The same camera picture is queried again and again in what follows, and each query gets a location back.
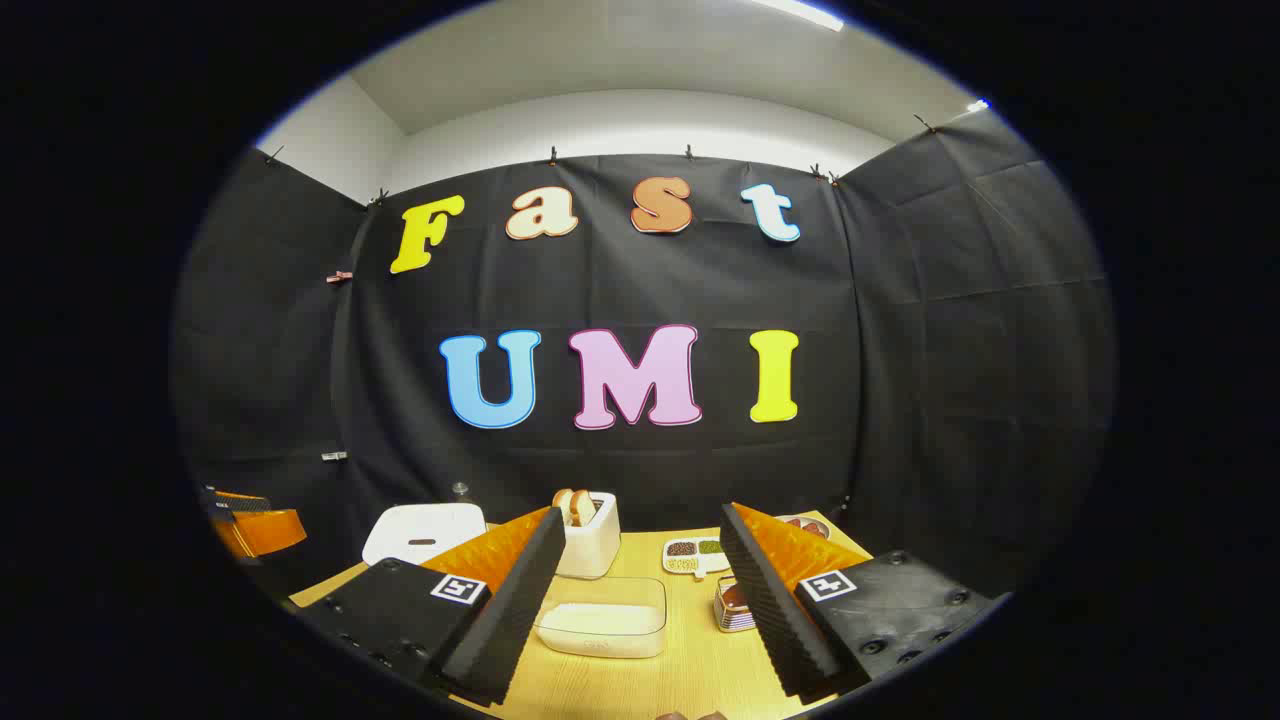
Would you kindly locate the yellow beans pile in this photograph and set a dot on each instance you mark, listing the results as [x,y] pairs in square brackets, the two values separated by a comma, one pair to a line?
[681,565]

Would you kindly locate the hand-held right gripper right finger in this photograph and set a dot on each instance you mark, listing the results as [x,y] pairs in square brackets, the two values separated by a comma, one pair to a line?
[770,610]

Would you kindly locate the red meat slice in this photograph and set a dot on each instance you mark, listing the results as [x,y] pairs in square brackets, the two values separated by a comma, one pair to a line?
[812,528]

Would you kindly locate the brown beans pile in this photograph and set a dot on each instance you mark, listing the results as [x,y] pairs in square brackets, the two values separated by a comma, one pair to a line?
[681,548]

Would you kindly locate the white toaster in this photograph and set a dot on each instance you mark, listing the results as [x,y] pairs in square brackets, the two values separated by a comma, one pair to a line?
[592,550]

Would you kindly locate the white divided dish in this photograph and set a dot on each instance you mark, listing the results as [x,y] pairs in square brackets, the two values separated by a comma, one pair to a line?
[710,562]

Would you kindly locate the black backdrop cloth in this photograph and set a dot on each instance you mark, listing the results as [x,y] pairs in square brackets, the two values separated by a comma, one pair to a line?
[650,470]

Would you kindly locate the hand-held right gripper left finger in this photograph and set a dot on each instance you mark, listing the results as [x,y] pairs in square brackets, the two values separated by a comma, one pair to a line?
[510,610]

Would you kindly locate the white round plate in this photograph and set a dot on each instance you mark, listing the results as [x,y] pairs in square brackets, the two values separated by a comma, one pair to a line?
[800,520]

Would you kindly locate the white rice cooker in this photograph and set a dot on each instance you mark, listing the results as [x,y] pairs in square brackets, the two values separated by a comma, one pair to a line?
[420,522]

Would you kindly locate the small glass bottle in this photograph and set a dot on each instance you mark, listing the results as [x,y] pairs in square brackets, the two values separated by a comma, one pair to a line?
[460,491]

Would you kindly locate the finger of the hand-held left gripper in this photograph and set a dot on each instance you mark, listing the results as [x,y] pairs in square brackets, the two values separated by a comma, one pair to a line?
[265,532]
[240,502]

